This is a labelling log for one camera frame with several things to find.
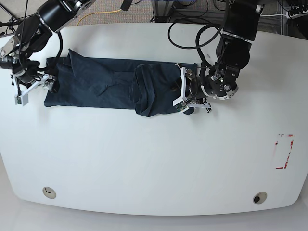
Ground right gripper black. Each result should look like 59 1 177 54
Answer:
12 61 60 93

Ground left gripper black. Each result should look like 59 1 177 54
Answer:
170 69 211 99

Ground dark navy T-shirt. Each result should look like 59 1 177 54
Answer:
44 50 180 117

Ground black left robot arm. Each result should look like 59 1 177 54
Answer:
174 0 264 100

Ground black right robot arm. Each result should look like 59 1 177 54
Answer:
0 0 94 93

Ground black tripod legs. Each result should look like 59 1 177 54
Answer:
0 0 26 25

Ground red tape rectangle marking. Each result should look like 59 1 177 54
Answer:
272 134 295 170

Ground white power strip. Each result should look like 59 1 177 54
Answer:
286 4 308 19

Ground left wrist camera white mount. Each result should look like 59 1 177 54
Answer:
173 63 212 114

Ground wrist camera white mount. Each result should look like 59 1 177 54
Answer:
12 74 55 106
173 63 212 114

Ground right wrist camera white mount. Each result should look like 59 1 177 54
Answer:
12 74 55 106

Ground yellow cable on floor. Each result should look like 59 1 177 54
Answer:
77 8 121 26

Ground aluminium frame stand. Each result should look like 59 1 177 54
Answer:
151 0 175 23

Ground left table cable grommet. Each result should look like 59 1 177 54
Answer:
42 187 56 199

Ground table cable grommet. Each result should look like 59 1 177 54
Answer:
42 187 56 199
253 192 268 205

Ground right table cable grommet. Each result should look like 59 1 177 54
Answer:
253 192 268 205

